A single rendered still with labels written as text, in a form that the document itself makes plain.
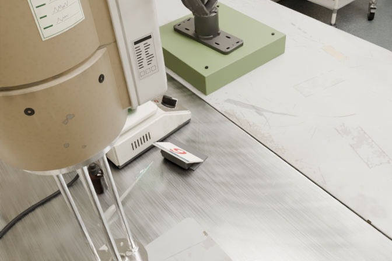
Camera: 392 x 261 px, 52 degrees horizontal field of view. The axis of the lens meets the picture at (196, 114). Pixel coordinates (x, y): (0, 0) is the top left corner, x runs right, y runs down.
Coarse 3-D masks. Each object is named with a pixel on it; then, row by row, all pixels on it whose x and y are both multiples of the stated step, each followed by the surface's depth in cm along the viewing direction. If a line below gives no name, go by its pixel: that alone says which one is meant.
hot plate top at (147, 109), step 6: (150, 102) 81; (144, 108) 80; (150, 108) 80; (156, 108) 80; (138, 114) 78; (144, 114) 78; (150, 114) 79; (132, 120) 77; (138, 120) 77; (126, 126) 76; (132, 126) 77
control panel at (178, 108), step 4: (160, 96) 90; (152, 100) 86; (160, 100) 87; (156, 104) 84; (160, 104) 85; (176, 104) 88; (160, 108) 83; (164, 108) 83; (168, 108) 84; (172, 108) 85; (176, 108) 86; (180, 108) 86; (184, 108) 87
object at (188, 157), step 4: (160, 144) 79; (164, 144) 80; (168, 144) 81; (172, 144) 83; (168, 148) 79; (172, 148) 80; (176, 148) 81; (176, 152) 78; (180, 152) 79; (184, 152) 80; (184, 156) 77; (188, 156) 78; (192, 156) 79; (188, 160) 75
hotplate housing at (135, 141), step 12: (144, 120) 80; (156, 120) 80; (168, 120) 83; (180, 120) 86; (132, 132) 78; (144, 132) 79; (156, 132) 82; (168, 132) 85; (120, 144) 76; (132, 144) 78; (144, 144) 81; (108, 156) 80; (120, 156) 77; (132, 156) 80
